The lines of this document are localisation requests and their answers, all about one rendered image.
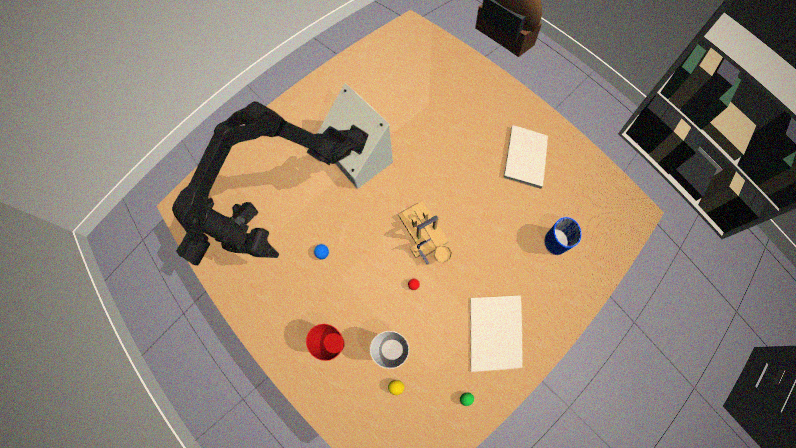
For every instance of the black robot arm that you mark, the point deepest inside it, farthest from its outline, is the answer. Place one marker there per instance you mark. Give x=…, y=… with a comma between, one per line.
x=192, y=207

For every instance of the cream flat rectangular sheet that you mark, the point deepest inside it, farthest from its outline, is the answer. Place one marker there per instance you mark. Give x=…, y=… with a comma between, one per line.
x=496, y=333

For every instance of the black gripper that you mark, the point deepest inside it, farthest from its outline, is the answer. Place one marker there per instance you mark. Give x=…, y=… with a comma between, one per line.
x=254, y=243

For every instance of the grey cone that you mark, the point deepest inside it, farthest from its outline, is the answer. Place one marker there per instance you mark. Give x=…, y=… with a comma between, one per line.
x=389, y=349

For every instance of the green ball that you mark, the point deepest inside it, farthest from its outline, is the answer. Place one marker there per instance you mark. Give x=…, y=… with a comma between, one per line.
x=467, y=399

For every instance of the blue ball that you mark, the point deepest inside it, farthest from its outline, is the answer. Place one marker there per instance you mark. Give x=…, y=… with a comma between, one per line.
x=321, y=251

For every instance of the blue cup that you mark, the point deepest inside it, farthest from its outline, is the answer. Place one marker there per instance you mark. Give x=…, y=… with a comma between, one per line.
x=564, y=235

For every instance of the cream flat rectangular panel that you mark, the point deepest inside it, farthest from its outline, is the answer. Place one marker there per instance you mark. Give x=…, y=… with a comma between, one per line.
x=526, y=157

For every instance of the yellow ball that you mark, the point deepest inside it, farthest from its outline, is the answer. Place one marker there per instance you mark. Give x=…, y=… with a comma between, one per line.
x=396, y=387

